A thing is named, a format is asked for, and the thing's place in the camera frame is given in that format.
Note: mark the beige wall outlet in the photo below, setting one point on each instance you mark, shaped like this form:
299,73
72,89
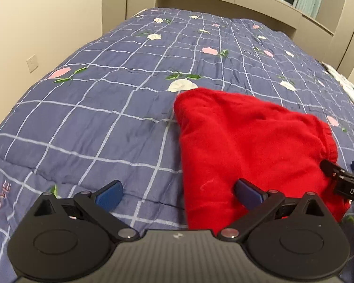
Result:
32,63

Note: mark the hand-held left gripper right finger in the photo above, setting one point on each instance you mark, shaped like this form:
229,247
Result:
247,194

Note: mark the red pants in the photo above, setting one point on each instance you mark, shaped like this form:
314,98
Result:
239,138

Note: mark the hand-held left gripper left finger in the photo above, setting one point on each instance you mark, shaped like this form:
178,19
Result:
110,197

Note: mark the blue checked floral blanket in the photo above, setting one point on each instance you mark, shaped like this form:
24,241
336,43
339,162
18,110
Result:
106,109

